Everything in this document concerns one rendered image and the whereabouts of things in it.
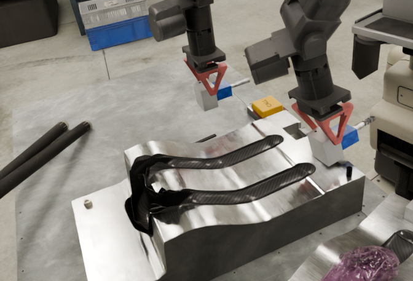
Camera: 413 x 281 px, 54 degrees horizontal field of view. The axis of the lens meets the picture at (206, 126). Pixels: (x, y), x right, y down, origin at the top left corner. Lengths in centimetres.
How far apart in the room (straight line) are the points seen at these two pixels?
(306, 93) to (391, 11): 37
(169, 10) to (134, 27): 314
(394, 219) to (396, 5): 47
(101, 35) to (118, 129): 284
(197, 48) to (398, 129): 54
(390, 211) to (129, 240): 45
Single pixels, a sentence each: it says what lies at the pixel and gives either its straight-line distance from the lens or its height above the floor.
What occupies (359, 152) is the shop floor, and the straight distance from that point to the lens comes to 227.
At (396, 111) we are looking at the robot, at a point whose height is 80.
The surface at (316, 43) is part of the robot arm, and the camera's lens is 61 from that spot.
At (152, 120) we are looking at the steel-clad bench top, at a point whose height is 80.
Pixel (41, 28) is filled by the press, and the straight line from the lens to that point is 466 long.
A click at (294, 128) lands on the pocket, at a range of 91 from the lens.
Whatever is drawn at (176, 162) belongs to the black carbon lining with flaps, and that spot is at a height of 92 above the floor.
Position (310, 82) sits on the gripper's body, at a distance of 70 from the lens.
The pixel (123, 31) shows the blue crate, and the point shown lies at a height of 12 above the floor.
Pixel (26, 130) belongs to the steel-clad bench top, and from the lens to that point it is 130.
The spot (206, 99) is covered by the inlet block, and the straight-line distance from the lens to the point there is 92.
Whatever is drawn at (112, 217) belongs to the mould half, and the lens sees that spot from 80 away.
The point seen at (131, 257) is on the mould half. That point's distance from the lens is 72.
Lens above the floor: 140
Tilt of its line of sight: 34 degrees down
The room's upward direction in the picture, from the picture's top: 9 degrees counter-clockwise
